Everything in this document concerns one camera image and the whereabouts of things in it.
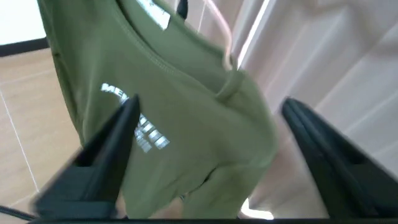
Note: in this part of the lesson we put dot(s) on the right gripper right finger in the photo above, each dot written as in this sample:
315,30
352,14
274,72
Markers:
348,180

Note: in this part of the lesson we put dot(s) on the green printed shirt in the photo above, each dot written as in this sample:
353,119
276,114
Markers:
186,124

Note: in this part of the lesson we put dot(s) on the pink clothes hanger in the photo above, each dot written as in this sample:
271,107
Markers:
229,46

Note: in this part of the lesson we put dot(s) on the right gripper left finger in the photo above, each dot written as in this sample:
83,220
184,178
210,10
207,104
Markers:
77,186

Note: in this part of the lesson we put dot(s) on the beige curtain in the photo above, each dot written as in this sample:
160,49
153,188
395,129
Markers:
342,62

